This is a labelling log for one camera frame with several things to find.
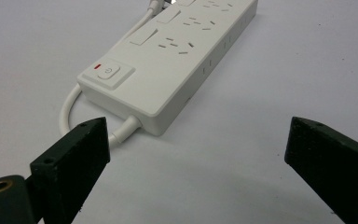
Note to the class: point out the white power strip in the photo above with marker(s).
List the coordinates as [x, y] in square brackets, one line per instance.
[167, 62]

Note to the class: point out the white plug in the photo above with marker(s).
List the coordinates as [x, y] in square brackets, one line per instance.
[155, 4]

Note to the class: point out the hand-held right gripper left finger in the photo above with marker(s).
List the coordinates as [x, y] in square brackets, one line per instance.
[71, 165]

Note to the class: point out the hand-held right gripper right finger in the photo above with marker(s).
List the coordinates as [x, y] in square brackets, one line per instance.
[335, 161]

